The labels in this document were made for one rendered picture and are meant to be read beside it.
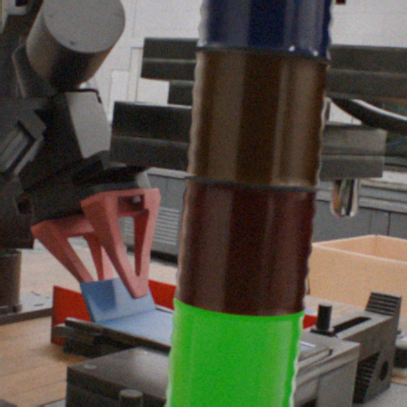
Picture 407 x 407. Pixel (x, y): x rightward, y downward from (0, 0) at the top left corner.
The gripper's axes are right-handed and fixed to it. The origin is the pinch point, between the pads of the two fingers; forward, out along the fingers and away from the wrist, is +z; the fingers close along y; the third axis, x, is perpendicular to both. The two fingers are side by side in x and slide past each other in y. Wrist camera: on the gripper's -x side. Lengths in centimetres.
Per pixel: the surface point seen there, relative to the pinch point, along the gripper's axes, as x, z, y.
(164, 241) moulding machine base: 459, -64, -342
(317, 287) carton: 215, 4, -101
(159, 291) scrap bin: 23.6, -0.8, -15.2
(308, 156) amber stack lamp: -26.3, 0.7, 30.5
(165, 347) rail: -4.3, 4.7, 6.0
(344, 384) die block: 6.4, 11.3, 11.6
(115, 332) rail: -4.3, 2.8, 2.3
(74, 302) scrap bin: 12.1, -1.6, -16.5
